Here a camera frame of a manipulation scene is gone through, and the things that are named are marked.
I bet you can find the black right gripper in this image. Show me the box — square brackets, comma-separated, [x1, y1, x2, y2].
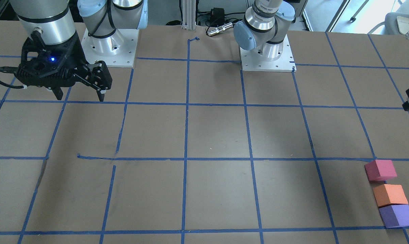
[14, 34, 113, 102]

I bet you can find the orange foam cube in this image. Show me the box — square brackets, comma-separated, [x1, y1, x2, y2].
[373, 184, 409, 207]

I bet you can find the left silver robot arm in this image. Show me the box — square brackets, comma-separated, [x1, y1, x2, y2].
[233, 0, 409, 111]

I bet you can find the silver metal cylinder connector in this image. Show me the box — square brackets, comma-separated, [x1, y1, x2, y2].
[206, 22, 234, 37]

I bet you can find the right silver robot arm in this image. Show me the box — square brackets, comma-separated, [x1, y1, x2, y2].
[8, 0, 148, 102]

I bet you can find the aluminium frame post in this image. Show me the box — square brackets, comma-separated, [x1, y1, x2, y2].
[181, 0, 197, 31]

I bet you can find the purple foam cube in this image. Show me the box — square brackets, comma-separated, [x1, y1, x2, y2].
[379, 204, 409, 228]

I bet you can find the pink foam cube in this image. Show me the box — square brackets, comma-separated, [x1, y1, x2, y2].
[364, 159, 397, 182]

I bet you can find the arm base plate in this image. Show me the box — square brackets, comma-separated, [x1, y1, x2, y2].
[81, 29, 140, 68]
[239, 35, 297, 72]

